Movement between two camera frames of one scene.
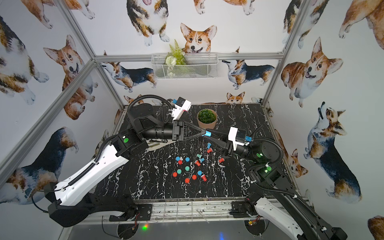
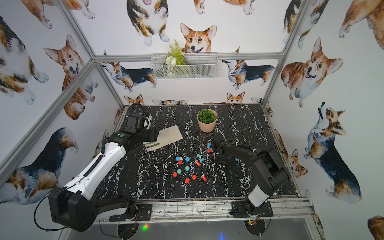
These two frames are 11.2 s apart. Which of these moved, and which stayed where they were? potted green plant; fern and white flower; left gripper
Moved: left gripper
Stayed: fern and white flower; potted green plant
